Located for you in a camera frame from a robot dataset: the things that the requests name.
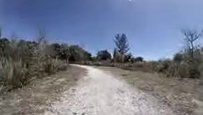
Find tall dry grass and bushes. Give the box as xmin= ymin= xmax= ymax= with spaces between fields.
xmin=0 ymin=22 xmax=72 ymax=96

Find bare tree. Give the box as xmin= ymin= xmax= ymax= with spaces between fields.
xmin=178 ymin=28 xmax=203 ymax=62

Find tall dark tree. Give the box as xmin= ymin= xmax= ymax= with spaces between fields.
xmin=112 ymin=32 xmax=133 ymax=64

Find white gravel path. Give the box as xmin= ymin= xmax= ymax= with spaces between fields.
xmin=40 ymin=62 xmax=187 ymax=115

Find dry grass verge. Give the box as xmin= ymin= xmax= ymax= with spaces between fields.
xmin=0 ymin=60 xmax=89 ymax=115
xmin=91 ymin=65 xmax=203 ymax=115

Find row of distant trees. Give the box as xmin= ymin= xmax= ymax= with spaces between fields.
xmin=38 ymin=41 xmax=146 ymax=68

